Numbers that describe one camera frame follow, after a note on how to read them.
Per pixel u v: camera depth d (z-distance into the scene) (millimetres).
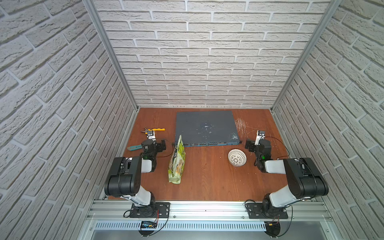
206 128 1031
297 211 1371
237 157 909
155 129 1057
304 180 455
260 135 811
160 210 728
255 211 730
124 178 452
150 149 730
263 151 720
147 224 723
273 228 695
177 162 736
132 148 971
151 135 813
